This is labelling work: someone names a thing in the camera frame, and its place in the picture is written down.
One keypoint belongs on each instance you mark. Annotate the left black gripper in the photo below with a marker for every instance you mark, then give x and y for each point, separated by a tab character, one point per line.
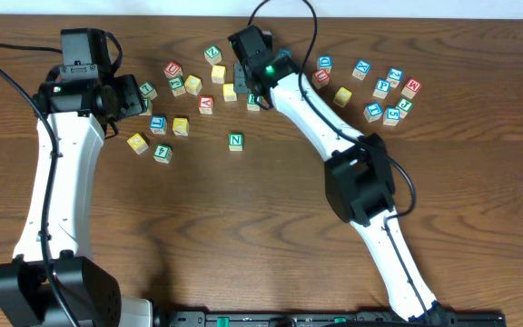
77	70

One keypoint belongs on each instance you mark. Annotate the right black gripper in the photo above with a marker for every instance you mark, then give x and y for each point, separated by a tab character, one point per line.
240	78

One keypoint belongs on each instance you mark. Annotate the green R block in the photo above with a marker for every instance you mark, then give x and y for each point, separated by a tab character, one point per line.
253	103

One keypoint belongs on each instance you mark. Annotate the red u block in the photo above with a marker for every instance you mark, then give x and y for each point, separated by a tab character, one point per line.
320	78
172	70

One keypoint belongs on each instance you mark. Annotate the green N block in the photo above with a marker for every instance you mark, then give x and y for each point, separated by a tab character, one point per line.
236	142

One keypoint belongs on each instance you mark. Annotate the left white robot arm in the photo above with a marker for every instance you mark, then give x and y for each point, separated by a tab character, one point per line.
52	279

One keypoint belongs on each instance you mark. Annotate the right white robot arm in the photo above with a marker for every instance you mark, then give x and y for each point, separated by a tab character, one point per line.
357	169

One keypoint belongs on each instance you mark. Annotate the yellow block centre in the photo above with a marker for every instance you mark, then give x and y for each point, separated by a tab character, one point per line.
229	94

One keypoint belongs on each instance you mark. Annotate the green V block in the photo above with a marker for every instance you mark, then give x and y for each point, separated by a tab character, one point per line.
149	106

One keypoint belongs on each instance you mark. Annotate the green 7 block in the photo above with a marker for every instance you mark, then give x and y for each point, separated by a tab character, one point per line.
148	91

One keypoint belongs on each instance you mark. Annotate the yellow S block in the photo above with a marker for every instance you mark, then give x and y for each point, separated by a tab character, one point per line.
218	74

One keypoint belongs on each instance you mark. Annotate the blue L block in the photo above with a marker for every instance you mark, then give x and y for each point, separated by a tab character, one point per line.
158	124

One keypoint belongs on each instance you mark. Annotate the green Z block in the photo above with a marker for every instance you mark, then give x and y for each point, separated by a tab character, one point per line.
213	55

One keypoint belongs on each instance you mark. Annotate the yellow C block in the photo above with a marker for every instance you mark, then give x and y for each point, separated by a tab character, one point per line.
139	143

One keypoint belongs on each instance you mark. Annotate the yellow O block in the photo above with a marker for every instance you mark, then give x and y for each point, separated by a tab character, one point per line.
193	84

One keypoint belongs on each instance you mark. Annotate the blue D block left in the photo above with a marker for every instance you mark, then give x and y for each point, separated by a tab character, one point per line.
284	52

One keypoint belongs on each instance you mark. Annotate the blue d block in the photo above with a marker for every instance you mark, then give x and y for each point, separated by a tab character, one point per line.
324	63
284	52

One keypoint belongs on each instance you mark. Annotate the yellow block beside L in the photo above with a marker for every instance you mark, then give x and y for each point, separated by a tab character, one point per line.
180	126

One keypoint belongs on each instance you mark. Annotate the green 4 block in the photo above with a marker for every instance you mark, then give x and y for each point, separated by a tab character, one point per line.
163	153

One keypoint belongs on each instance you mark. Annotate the blue D block right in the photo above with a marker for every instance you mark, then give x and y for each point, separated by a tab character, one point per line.
324	63

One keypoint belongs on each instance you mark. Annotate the yellow block right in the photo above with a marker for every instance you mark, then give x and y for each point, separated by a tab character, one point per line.
342	97

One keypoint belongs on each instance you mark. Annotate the blue X block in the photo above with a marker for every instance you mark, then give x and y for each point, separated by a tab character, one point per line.
361	70

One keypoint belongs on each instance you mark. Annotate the blue T block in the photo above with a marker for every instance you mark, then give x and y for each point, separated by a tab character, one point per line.
373	112

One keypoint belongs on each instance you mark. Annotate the blue P block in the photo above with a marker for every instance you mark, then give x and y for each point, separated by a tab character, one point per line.
382	88

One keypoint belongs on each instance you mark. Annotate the blue 2 block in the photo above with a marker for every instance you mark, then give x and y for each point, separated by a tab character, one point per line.
394	77

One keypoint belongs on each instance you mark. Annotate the blue 5 block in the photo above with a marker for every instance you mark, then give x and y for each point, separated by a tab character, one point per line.
391	116

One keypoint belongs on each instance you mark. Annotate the green J block right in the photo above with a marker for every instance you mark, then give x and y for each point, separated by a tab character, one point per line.
404	106

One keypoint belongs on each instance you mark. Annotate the red M block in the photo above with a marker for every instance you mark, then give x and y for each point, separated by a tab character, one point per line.
411	88

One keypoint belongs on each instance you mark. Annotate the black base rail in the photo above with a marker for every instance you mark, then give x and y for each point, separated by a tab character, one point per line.
375	319

